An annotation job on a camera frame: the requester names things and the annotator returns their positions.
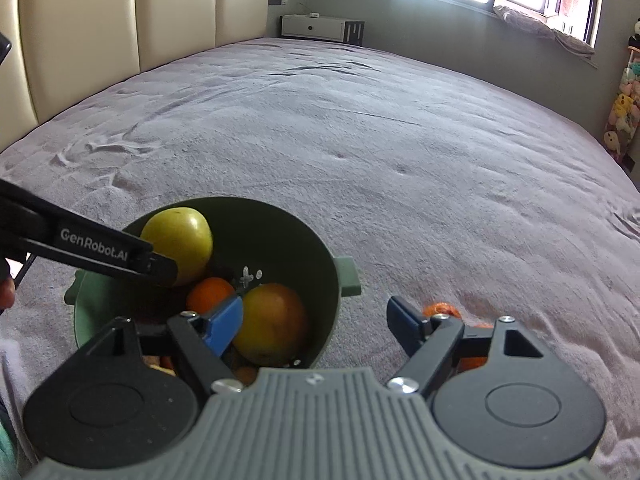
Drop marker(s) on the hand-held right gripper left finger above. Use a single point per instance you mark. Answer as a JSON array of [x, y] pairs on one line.
[[227, 322]]

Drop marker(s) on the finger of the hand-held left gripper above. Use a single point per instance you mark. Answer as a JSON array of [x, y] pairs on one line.
[[155, 267]]

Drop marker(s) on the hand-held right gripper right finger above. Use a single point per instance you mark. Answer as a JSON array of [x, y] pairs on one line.
[[402, 327]]

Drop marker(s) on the orange tangerine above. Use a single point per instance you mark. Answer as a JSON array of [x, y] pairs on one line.
[[210, 295], [246, 375], [441, 308]]

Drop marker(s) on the green apple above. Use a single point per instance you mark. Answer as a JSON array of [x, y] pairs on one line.
[[182, 237]]

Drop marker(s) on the yellow-red apple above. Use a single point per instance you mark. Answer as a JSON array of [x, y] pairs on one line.
[[272, 322]]

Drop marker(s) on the green plastic colander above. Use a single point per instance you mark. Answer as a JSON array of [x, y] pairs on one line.
[[280, 240]]

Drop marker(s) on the person's left hand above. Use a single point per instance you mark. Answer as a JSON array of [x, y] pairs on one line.
[[6, 294]]

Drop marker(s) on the cream headboard panel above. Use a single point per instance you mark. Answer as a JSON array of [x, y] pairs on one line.
[[177, 10], [15, 70], [80, 45], [242, 0]]

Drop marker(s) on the grey bed blanket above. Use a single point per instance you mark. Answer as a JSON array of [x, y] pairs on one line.
[[350, 135]]

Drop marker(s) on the teal striped cloth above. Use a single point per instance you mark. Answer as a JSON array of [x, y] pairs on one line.
[[5, 440]]

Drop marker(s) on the black smartphone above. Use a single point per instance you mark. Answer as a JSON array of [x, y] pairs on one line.
[[4, 47]]

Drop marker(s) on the white nightstand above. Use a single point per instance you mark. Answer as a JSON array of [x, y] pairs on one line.
[[312, 28]]

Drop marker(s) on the black slatted rack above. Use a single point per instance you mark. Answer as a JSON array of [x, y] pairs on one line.
[[353, 32]]

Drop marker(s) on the hanging plush toys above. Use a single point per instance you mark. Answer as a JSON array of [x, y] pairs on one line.
[[622, 105]]

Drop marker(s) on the grey windowsill cushion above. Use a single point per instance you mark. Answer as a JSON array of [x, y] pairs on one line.
[[545, 27]]

